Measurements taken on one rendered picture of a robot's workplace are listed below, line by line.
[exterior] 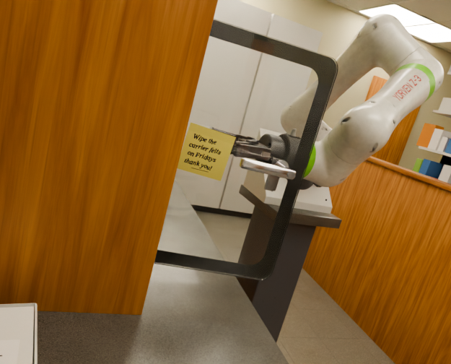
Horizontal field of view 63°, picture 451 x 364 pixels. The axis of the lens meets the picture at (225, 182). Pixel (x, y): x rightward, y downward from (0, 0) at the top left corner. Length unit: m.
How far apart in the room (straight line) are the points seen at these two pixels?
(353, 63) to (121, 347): 1.01
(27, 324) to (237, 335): 0.30
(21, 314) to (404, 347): 2.40
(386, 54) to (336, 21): 3.77
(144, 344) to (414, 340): 2.21
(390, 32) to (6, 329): 1.10
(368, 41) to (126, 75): 0.85
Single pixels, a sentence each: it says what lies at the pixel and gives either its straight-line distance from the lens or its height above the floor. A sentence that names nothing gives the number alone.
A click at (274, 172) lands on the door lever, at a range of 0.57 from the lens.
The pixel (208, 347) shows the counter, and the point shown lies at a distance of 0.58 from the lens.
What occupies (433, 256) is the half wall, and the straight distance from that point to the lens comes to 2.53.
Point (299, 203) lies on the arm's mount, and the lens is 1.50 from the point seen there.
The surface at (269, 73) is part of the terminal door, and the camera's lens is 0.60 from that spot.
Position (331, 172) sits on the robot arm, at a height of 1.19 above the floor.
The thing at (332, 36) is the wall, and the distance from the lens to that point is 4.91.
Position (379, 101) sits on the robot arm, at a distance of 0.89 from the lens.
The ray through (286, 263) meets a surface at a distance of 1.59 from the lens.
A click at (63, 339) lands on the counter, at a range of 0.55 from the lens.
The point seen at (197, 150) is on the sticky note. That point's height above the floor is 1.20.
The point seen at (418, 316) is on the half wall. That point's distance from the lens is 2.60.
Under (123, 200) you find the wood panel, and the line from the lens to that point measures 0.52.
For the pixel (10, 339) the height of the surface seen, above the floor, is 0.98.
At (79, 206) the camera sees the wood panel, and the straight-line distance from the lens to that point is 0.52.
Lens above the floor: 1.29
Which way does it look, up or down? 13 degrees down
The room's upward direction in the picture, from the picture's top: 15 degrees clockwise
